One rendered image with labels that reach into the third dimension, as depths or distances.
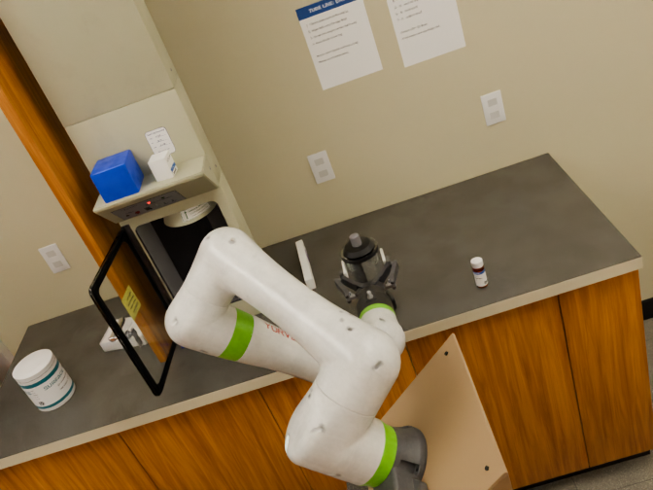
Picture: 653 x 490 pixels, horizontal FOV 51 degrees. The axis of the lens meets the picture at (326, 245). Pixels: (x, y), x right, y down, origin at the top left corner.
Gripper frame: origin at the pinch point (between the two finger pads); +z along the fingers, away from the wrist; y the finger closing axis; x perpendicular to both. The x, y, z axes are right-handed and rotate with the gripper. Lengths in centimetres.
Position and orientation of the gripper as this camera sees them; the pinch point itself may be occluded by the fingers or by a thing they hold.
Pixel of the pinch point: (363, 262)
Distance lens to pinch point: 192.7
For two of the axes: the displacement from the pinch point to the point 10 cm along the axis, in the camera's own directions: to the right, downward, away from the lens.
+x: 3.1, 8.0, 5.2
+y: -9.5, 3.0, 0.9
